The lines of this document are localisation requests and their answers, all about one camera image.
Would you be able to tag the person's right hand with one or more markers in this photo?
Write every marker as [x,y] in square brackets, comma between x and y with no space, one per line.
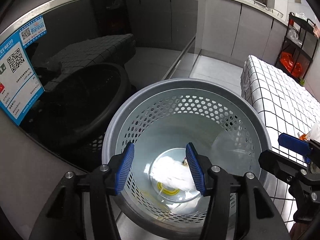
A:
[297,230]

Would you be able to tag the orange plastic scrap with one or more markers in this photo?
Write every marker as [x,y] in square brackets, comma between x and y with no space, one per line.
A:
[303,137]

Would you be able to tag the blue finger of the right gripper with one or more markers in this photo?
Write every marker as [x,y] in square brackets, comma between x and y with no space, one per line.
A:
[296,145]

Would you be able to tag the black storage rack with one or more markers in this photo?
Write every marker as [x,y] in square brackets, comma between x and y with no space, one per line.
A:
[301,40]

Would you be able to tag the red snack wrapper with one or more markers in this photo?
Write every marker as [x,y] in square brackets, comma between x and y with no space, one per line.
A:
[185,162]

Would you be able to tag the small blue qr sticker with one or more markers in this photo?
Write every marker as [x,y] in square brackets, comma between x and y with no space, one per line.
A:
[32,31]

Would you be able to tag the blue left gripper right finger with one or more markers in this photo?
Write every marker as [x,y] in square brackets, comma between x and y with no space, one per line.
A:
[195,168]

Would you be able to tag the grey perforated trash basket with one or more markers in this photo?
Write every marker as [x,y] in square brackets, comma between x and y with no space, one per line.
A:
[178,130]

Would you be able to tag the red plastic bag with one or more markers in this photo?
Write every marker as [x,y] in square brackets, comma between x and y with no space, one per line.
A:
[286,59]

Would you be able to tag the black built-in oven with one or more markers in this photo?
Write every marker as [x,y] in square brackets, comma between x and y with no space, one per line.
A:
[86,62]

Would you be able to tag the grey kitchen cabinets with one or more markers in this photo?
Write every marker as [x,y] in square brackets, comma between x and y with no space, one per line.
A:
[230,30]

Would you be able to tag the white checkered tablecloth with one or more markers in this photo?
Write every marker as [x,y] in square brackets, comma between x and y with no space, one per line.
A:
[282,104]

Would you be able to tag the white tissue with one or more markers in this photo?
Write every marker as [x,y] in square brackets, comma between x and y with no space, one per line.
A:
[172,174]

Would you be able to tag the blue energy label sticker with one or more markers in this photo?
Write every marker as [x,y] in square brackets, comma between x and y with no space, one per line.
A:
[20,86]

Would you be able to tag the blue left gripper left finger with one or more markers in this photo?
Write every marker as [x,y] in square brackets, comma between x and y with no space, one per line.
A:
[123,168]

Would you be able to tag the clear plastic bag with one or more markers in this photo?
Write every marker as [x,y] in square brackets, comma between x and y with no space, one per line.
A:
[314,134]

